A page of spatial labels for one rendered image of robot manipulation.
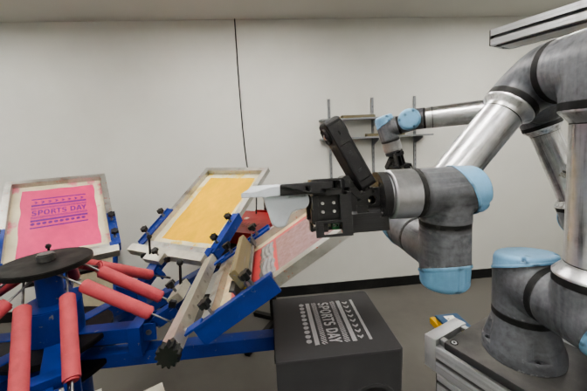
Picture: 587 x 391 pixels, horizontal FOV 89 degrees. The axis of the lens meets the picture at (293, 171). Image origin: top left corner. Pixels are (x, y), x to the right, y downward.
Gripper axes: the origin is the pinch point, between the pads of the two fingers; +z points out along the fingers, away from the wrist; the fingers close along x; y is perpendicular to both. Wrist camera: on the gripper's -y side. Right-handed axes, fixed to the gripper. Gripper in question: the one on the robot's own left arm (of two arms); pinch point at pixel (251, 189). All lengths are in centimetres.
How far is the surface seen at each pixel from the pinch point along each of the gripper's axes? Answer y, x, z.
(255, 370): 143, 194, 14
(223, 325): 44, 56, 14
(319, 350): 64, 70, -18
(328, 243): 20, 53, -21
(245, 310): 40, 55, 7
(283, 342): 63, 77, -5
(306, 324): 61, 87, -16
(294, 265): 27, 54, -10
